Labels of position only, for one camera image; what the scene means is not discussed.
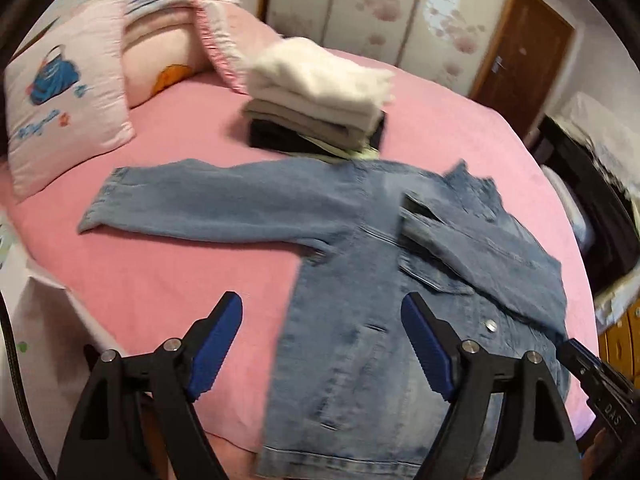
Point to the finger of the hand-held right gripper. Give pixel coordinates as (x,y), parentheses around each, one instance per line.
(580,362)

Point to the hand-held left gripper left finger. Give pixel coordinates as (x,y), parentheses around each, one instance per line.
(217,350)

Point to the black folded garment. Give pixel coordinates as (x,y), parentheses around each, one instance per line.
(270,137)

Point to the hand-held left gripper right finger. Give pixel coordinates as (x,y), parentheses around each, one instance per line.
(425,350)

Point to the blue denim jacket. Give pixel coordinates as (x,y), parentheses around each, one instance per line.
(340,360)

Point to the beige folded garment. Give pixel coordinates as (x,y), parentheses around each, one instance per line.
(280,100)

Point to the pink bed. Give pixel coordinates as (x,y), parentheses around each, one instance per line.
(175,135)

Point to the floral wardrobe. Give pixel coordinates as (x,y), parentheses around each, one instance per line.
(380,10)

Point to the white lace cloth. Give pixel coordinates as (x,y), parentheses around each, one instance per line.
(605,130)

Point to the brown wooden door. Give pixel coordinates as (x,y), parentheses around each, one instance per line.
(525,60)

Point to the peach pillow with orange print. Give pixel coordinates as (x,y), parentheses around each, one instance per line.
(150,60)

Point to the yellow wooden cabinet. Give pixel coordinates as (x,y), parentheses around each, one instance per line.
(622,340)

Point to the pink pillow with bag print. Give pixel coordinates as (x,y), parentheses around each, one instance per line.
(65,125)

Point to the grey folded garment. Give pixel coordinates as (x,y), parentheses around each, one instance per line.
(300,122)

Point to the white fluffy folded sweater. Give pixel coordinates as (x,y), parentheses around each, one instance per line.
(320,77)

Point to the white cushioned stool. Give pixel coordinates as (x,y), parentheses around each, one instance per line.
(567,200)

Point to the black furniture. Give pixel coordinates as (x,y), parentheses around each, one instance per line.
(600,210)

